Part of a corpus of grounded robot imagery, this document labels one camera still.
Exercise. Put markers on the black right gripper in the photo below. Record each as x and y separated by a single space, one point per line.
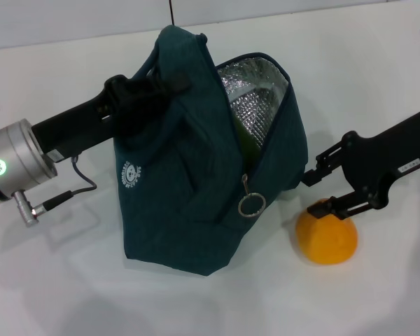
381 157

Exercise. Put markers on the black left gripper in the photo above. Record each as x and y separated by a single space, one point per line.
91 119

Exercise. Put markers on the yellow pear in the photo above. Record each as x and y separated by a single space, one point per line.
325 238

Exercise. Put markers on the green cucumber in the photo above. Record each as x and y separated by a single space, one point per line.
246 143

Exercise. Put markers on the teal insulated lunch bag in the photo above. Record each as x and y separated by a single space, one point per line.
182 196

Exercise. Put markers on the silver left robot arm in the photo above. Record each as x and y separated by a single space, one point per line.
14 168

